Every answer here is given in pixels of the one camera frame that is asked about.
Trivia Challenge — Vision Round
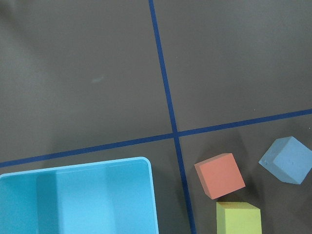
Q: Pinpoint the blue foam block left side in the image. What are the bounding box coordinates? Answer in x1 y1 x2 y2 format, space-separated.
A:
259 136 312 185

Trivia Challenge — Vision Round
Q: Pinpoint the light blue plastic bin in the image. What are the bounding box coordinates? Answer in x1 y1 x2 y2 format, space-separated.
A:
0 157 158 234

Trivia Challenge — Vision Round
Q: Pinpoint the orange foam block left side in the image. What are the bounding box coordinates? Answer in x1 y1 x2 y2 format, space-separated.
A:
195 153 246 199

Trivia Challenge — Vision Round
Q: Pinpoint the yellow foam block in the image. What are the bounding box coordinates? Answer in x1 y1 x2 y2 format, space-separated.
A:
216 202 262 234

